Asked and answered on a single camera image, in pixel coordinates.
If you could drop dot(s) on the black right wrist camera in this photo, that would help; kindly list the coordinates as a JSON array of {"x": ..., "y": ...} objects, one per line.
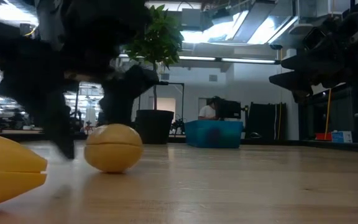
[{"x": 315, "y": 37}]

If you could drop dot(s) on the blue and white box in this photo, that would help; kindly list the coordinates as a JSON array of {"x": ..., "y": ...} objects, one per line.
[{"x": 342, "y": 137}]

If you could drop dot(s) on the red box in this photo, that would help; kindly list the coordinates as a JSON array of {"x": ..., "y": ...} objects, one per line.
[{"x": 323, "y": 136}]

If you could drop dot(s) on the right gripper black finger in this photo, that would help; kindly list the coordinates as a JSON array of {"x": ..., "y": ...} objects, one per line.
[
  {"x": 294, "y": 84},
  {"x": 312, "y": 63}
]

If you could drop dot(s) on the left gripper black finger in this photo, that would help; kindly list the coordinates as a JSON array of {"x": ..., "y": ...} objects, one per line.
[
  {"x": 53, "y": 121},
  {"x": 120, "y": 96}
]

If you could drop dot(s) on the dark computer monitor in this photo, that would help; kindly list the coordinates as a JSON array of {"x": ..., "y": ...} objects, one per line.
[{"x": 230, "y": 109}]

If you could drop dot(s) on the black metal stand frame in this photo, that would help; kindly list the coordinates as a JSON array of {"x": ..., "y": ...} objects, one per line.
[
  {"x": 172, "y": 83},
  {"x": 77, "y": 105}
]

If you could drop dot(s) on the tan toy potato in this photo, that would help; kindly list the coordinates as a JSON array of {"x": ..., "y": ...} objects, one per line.
[{"x": 113, "y": 149}]

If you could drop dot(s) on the yellow toy banana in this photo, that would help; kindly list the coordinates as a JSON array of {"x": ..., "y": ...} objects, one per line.
[{"x": 8, "y": 174}]

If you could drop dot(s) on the black background robot arm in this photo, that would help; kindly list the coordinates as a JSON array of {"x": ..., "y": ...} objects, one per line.
[{"x": 177, "y": 126}]

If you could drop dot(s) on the person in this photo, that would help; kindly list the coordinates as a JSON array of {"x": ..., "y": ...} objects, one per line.
[{"x": 207, "y": 111}]

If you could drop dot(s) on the green potted plant black pot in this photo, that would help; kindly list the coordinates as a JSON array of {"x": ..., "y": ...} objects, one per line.
[{"x": 158, "y": 37}]

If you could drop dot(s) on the black upright panel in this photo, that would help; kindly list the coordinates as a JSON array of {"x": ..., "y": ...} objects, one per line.
[{"x": 266, "y": 121}]

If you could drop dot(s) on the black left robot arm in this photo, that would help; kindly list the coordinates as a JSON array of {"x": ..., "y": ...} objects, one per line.
[{"x": 82, "y": 18}]

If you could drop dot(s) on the blue plastic tupperware container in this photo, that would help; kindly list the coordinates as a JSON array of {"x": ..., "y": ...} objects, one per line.
[{"x": 213, "y": 133}]

